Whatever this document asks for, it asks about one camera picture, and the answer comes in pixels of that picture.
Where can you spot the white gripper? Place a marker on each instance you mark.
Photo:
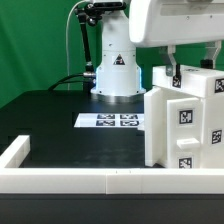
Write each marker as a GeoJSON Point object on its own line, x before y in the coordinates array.
{"type": "Point", "coordinates": [154, 23]}

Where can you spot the white cabinet top block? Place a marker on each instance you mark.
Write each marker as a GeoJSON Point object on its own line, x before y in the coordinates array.
{"type": "Point", "coordinates": [194, 81]}

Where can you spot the white marker base plate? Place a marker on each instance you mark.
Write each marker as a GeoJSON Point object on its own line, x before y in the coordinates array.
{"type": "Point", "coordinates": [108, 120]}

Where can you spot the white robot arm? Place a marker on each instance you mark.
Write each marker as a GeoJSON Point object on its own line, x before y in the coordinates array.
{"type": "Point", "coordinates": [118, 74]}

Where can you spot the white U-shaped fence frame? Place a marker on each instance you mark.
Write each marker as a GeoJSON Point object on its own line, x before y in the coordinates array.
{"type": "Point", "coordinates": [16, 179]}

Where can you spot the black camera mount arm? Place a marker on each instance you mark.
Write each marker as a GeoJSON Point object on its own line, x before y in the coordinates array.
{"type": "Point", "coordinates": [89, 15]}

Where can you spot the white cabinet body box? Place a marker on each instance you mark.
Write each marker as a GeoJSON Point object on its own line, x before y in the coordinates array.
{"type": "Point", "coordinates": [155, 124]}

